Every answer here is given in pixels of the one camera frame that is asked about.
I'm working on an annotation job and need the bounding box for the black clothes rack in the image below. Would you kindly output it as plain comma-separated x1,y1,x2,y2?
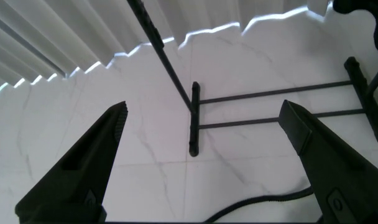
126,0,378,158

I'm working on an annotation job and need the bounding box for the white curtain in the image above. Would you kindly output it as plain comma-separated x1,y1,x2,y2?
0,0,330,93

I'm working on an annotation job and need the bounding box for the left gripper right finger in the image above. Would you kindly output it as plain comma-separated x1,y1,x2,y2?
278,99,378,224

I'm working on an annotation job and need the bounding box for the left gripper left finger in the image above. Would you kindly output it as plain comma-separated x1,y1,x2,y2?
14,101,128,224

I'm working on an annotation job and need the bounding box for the black power cord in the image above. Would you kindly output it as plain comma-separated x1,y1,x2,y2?
203,185,315,223

